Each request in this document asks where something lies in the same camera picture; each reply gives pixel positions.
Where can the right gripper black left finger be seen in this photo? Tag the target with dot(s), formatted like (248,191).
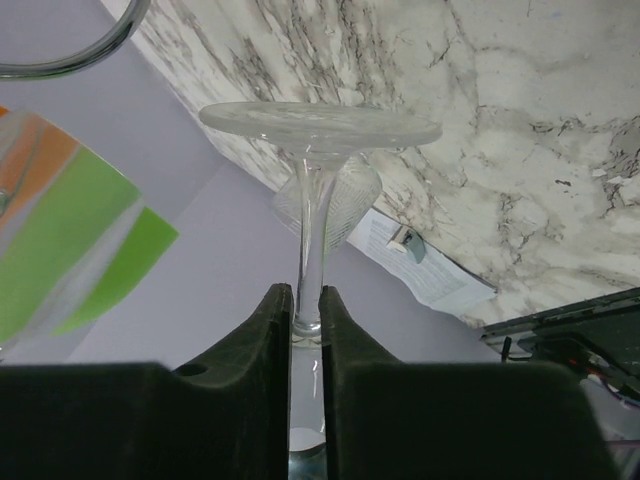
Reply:
(222,415)

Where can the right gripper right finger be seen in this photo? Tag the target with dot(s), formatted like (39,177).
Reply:
(510,421)

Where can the clear wine glass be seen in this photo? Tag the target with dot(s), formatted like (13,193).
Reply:
(55,249)
(357,187)
(312,200)

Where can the green plastic wine glass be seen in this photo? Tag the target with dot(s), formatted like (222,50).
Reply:
(148,239)

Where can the clear wine glass front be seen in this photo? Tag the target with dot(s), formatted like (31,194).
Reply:
(312,200)

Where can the orange plastic wine glass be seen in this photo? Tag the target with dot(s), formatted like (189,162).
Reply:
(33,151)

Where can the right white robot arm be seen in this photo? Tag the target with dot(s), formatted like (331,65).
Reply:
(615,415)

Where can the printed paper sheets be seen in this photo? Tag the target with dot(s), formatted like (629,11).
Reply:
(437,282)

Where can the small blue white stapler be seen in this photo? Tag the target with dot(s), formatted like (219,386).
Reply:
(408,242)

